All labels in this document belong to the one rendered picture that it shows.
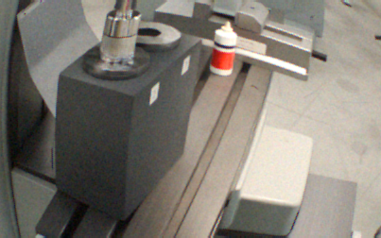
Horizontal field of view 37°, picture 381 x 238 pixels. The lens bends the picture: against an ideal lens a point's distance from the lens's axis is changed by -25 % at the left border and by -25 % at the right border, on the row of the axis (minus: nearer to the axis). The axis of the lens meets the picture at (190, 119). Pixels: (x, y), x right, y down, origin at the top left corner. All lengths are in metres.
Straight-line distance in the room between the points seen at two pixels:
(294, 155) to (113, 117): 0.60
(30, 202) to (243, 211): 0.47
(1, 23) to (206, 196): 0.53
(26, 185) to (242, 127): 0.48
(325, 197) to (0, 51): 0.79
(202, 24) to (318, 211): 0.47
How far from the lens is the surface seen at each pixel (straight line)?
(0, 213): 1.43
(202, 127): 1.16
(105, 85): 0.83
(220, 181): 1.04
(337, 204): 1.41
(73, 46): 1.40
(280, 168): 1.31
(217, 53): 1.33
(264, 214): 1.23
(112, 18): 0.84
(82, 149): 0.88
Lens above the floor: 1.52
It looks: 28 degrees down
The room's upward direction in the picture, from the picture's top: 9 degrees clockwise
